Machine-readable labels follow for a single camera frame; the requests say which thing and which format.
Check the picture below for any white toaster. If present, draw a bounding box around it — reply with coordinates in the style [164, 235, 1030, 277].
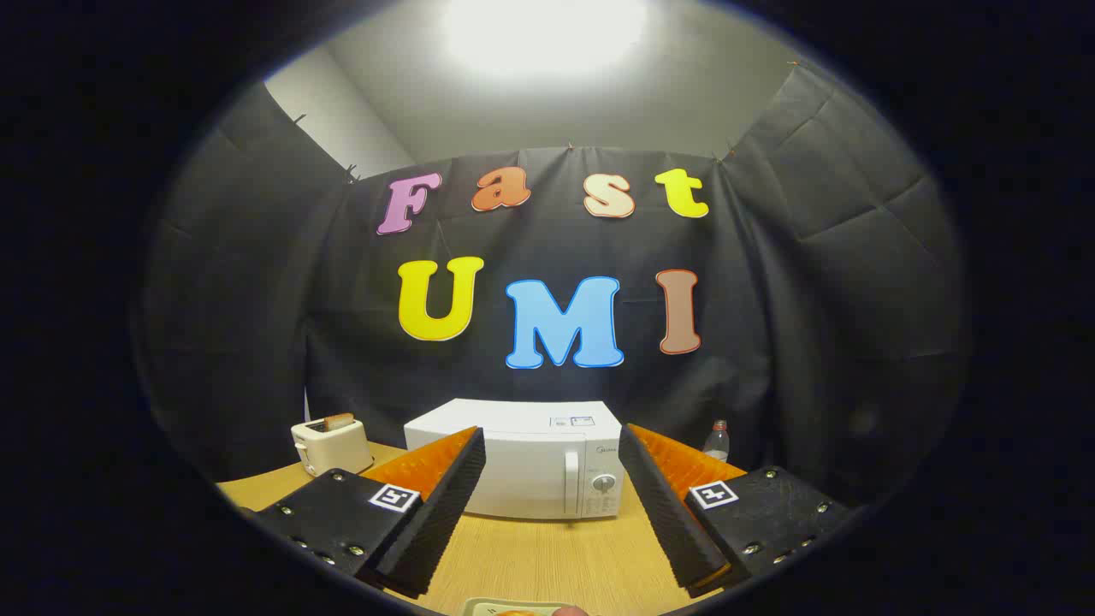
[291, 417, 375, 477]

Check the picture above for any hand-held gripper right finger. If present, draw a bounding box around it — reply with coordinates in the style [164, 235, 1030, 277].
[618, 423, 856, 598]

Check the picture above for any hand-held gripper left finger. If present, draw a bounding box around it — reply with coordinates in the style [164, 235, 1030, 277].
[252, 425, 487, 598]

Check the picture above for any ceiling light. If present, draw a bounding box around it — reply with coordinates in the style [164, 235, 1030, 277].
[441, 0, 651, 78]

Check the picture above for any black backdrop cloth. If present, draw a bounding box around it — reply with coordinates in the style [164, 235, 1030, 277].
[133, 64, 972, 506]

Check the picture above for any white speckled plate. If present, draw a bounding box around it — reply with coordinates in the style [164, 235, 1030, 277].
[462, 597, 591, 616]

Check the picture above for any white microwave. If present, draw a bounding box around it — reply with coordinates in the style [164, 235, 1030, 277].
[404, 398, 625, 520]

